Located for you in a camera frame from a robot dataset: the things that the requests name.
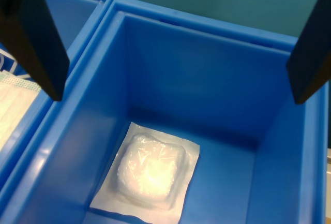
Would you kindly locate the white face mask pack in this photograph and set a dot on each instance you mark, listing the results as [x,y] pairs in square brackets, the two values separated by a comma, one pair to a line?
[13,105]

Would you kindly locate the blue plastic bin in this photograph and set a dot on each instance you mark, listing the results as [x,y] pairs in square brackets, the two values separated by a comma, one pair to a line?
[207,79]
[67,14]

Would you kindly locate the white cotton packet clear wrap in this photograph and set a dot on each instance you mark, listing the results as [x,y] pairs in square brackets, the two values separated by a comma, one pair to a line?
[150,169]

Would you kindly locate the clear bag blue print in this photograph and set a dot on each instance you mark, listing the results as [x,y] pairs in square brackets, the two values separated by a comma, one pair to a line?
[7,65]

